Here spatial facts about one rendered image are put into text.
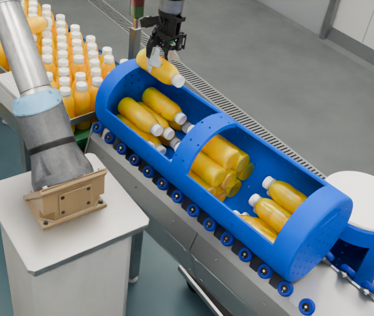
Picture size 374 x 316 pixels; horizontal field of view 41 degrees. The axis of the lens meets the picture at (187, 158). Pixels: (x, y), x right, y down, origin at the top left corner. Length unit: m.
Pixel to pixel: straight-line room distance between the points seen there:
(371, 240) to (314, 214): 0.38
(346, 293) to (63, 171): 0.88
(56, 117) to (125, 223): 0.31
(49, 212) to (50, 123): 0.21
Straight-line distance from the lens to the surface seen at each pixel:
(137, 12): 2.27
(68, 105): 1.88
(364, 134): 4.07
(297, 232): 1.31
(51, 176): 1.20
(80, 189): 1.23
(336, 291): 1.57
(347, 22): 5.25
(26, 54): 1.41
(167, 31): 1.56
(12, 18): 1.44
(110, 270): 1.37
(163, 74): 1.60
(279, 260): 1.36
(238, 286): 1.56
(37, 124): 1.23
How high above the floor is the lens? 2.08
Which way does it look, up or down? 38 degrees down
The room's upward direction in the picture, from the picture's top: 9 degrees clockwise
